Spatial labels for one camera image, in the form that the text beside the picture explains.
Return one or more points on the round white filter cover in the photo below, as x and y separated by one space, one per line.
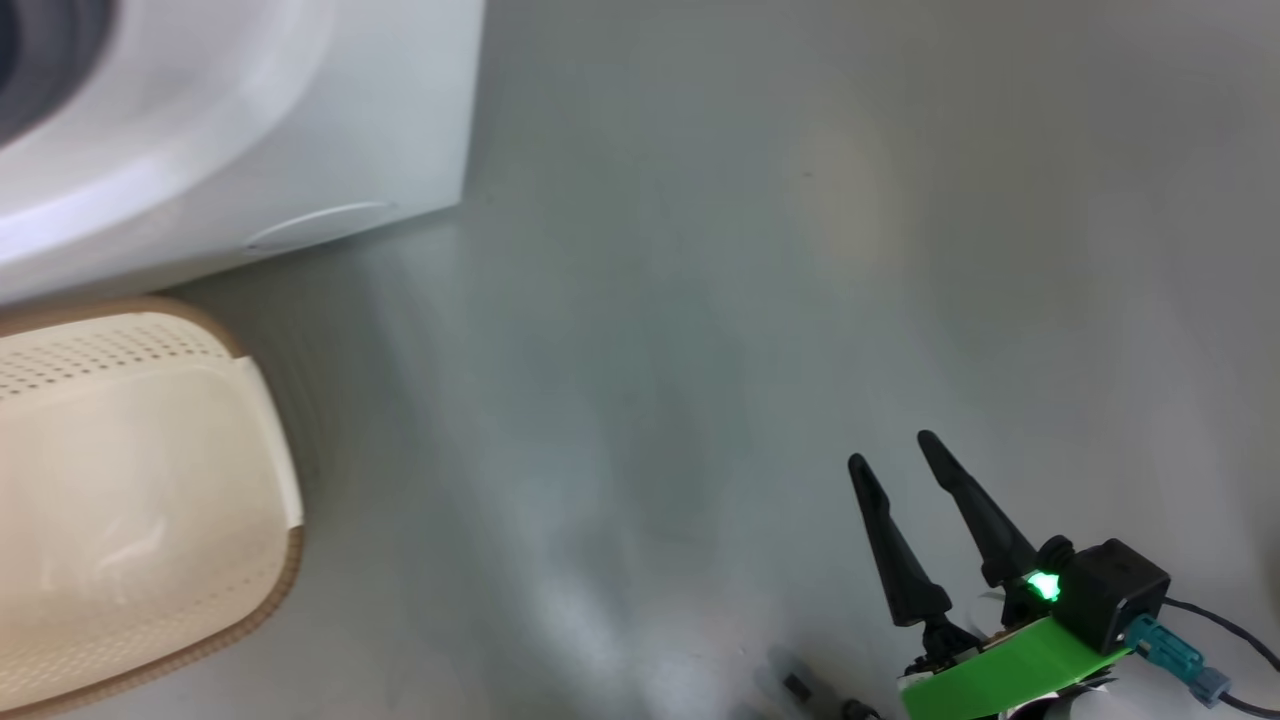
320 228

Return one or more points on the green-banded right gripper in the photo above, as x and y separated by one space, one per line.
1000 670

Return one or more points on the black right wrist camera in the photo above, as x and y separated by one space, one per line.
1110 590

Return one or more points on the white washing machine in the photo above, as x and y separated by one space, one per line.
380 120

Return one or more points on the grey rubber door gasket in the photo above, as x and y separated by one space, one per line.
40 60

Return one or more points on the teal plug at right camera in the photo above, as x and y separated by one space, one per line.
1170 655

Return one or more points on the cream perforated laundry basket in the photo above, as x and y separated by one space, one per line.
120 500

